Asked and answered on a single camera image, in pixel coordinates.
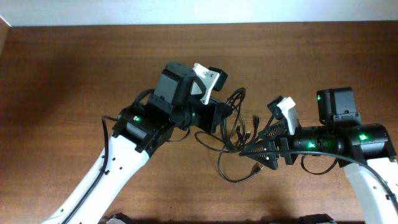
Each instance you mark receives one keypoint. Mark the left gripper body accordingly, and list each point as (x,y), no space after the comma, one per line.
(204,116)

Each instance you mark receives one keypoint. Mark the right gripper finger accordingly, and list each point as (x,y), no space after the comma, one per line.
(273,130)
(263,152)

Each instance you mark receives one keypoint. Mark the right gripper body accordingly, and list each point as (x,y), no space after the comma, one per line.
(290,141)

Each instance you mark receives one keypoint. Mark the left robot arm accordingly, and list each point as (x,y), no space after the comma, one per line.
(181,99)

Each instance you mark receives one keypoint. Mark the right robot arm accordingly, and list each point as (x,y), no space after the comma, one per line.
(364,151)

